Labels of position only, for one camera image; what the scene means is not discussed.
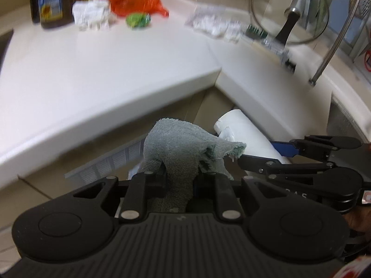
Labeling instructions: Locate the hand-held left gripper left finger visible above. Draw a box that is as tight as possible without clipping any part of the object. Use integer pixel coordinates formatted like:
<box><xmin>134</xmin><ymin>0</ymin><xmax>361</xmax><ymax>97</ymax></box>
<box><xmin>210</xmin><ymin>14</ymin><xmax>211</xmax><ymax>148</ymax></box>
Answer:
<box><xmin>72</xmin><ymin>171</ymin><xmax>167</xmax><ymax>222</ymax></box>

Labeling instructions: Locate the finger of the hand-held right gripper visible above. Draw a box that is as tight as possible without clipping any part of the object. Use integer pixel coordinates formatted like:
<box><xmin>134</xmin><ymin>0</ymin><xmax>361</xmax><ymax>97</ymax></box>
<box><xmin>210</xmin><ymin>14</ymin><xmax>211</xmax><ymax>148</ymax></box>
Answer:
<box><xmin>238</xmin><ymin>154</ymin><xmax>334</xmax><ymax>176</ymax></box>
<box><xmin>269</xmin><ymin>136</ymin><xmax>363</xmax><ymax>163</ymax></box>

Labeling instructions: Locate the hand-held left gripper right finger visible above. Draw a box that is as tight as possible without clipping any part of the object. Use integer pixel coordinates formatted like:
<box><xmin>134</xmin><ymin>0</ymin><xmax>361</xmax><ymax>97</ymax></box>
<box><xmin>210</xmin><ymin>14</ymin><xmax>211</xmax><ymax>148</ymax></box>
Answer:
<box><xmin>195</xmin><ymin>173</ymin><xmax>290</xmax><ymax>222</ymax></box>

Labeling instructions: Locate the white cardboard tube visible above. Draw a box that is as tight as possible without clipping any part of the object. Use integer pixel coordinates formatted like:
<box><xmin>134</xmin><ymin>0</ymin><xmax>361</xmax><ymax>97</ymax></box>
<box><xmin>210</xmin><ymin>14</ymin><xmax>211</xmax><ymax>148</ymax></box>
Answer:
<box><xmin>214</xmin><ymin>109</ymin><xmax>292</xmax><ymax>177</ymax></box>

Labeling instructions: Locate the grey towel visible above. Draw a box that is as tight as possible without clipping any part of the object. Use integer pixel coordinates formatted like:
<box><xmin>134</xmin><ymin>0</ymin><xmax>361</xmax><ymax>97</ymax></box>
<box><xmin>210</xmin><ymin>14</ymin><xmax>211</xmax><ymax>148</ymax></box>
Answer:
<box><xmin>141</xmin><ymin>118</ymin><xmax>247</xmax><ymax>212</ymax></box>

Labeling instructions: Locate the orange plastic bag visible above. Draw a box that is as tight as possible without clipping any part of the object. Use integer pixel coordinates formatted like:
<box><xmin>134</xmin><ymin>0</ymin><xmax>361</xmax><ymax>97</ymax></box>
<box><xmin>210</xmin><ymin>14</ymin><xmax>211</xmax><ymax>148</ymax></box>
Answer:
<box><xmin>109</xmin><ymin>0</ymin><xmax>170</xmax><ymax>18</ymax></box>

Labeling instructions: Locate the grey cabinet vent grille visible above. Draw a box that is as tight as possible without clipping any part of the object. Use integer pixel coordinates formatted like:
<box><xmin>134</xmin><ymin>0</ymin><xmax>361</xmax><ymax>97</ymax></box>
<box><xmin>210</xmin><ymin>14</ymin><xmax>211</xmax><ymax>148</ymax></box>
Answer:
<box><xmin>64</xmin><ymin>137</ymin><xmax>145</xmax><ymax>186</ymax></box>

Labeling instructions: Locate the steel sink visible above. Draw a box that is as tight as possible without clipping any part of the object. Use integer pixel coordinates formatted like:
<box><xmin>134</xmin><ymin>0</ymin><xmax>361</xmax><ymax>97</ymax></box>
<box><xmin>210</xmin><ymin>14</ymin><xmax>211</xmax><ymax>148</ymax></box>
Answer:
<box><xmin>327</xmin><ymin>97</ymin><xmax>371</xmax><ymax>144</ymax></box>

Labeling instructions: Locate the red patterned clothing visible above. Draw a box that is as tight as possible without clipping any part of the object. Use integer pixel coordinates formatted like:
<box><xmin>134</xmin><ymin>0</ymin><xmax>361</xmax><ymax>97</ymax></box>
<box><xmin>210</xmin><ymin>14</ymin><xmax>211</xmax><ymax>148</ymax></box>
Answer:
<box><xmin>333</xmin><ymin>255</ymin><xmax>371</xmax><ymax>278</ymax></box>

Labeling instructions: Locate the metal faucet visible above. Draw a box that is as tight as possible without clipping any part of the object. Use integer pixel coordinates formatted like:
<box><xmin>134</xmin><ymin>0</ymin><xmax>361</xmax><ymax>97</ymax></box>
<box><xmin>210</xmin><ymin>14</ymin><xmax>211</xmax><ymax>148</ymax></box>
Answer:
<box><xmin>309</xmin><ymin>0</ymin><xmax>371</xmax><ymax>86</ymax></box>

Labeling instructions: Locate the clear bubble wrap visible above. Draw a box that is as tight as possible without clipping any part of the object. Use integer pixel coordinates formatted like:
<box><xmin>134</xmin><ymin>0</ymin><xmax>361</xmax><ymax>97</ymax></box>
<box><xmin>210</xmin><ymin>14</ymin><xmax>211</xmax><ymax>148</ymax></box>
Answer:
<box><xmin>185</xmin><ymin>6</ymin><xmax>227</xmax><ymax>27</ymax></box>

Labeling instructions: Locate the green crumpled wrapper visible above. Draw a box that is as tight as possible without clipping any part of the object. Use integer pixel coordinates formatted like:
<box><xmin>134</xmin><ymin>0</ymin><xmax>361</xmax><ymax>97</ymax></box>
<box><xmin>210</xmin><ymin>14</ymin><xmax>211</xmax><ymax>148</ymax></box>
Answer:
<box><xmin>125</xmin><ymin>12</ymin><xmax>152</xmax><ymax>29</ymax></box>

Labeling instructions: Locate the crumpled white tissue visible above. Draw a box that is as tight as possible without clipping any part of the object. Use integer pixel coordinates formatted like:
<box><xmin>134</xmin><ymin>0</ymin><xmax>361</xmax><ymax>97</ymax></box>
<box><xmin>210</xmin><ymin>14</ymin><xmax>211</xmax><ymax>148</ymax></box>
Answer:
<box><xmin>72</xmin><ymin>0</ymin><xmax>112</xmax><ymax>31</ymax></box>

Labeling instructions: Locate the dark oil bottle blue label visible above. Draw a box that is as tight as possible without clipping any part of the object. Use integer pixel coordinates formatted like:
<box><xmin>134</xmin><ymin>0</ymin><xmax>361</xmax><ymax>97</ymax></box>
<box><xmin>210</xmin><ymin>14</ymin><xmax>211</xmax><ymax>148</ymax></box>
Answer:
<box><xmin>38</xmin><ymin>0</ymin><xmax>76</xmax><ymax>30</ymax></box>

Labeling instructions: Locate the glass pot lid black handle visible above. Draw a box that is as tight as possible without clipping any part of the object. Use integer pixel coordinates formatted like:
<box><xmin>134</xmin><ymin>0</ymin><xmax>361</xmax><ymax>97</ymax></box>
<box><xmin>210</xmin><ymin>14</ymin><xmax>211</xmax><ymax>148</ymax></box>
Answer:
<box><xmin>251</xmin><ymin>0</ymin><xmax>329</xmax><ymax>47</ymax></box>

